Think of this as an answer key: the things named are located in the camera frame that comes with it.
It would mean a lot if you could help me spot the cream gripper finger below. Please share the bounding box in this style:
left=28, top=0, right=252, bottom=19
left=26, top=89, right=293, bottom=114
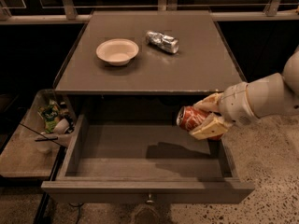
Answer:
left=189, top=113, right=233, bottom=140
left=193, top=93, right=222, bottom=112

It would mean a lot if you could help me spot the green snack bag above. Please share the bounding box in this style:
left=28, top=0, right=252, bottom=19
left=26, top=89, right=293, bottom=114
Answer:
left=38, top=100, right=60, bottom=133

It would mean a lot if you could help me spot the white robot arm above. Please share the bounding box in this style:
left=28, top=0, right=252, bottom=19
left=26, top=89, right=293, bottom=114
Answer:
left=189, top=50, right=299, bottom=140

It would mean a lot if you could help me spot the white cup in bin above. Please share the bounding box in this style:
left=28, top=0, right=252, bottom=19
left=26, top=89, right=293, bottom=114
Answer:
left=53, top=119, right=69, bottom=134

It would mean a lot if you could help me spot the small metal drawer knob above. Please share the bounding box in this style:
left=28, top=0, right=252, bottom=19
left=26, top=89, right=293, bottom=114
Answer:
left=145, top=194, right=154, bottom=204

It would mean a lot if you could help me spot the black cable on floor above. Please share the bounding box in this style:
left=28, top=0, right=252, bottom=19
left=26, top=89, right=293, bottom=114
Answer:
left=67, top=203, right=85, bottom=224

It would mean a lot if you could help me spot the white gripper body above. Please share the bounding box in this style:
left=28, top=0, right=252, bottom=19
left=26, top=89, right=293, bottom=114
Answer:
left=218, top=82, right=259, bottom=126

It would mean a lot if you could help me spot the clear plastic bin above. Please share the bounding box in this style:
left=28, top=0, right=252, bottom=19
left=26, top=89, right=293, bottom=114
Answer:
left=0, top=89, right=72, bottom=180

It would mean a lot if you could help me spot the white paper bowl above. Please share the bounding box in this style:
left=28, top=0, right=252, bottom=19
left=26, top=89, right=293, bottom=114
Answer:
left=96, top=38, right=139, bottom=66

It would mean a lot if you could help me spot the black pen in bin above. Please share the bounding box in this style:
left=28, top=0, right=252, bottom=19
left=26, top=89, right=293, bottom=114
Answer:
left=35, top=136, right=58, bottom=142

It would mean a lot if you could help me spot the red coke can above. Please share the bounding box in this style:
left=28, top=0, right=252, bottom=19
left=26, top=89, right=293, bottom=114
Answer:
left=177, top=106, right=211, bottom=133

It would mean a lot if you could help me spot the grey cabinet with flat top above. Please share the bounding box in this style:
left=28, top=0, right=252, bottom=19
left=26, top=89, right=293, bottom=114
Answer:
left=55, top=11, right=243, bottom=95

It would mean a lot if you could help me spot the crushed silver can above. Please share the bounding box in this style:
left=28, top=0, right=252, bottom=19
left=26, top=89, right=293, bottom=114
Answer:
left=146, top=30, right=179, bottom=54

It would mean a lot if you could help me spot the open grey top drawer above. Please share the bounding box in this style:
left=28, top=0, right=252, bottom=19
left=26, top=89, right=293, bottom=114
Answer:
left=40, top=95, right=256, bottom=205

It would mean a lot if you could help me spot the metal window railing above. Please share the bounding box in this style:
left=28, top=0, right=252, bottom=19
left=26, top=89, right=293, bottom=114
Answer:
left=0, top=0, right=299, bottom=24

